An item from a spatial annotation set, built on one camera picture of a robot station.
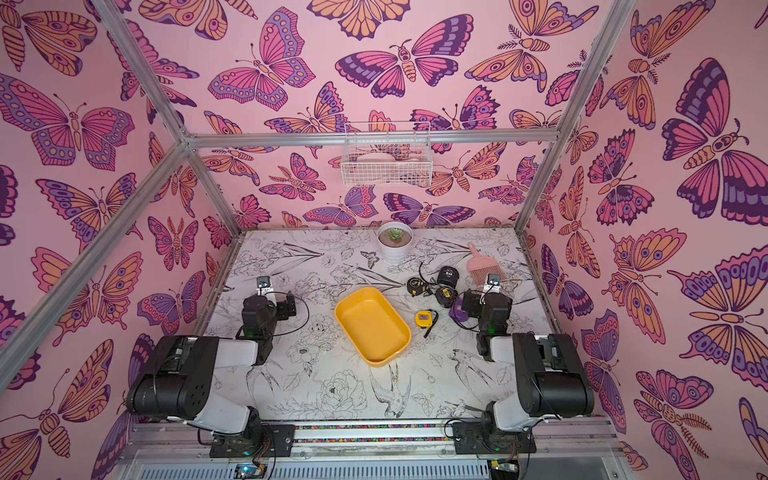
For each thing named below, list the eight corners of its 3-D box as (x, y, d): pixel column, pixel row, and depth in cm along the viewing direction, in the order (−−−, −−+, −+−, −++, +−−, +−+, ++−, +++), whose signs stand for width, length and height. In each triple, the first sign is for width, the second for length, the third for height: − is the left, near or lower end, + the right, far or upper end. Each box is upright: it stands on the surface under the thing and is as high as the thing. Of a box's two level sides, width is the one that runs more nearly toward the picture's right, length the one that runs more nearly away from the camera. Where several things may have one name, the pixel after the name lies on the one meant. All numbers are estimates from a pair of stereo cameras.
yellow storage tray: (368, 378, 86) (367, 371, 81) (334, 314, 99) (331, 304, 94) (416, 349, 91) (417, 341, 86) (377, 292, 104) (376, 282, 99)
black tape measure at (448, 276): (438, 287, 104) (439, 281, 102) (436, 272, 109) (437, 266, 106) (458, 287, 104) (460, 281, 102) (455, 272, 109) (457, 266, 106)
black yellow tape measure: (407, 297, 103) (408, 291, 100) (407, 283, 106) (407, 277, 103) (430, 297, 103) (431, 291, 100) (429, 283, 106) (430, 277, 103)
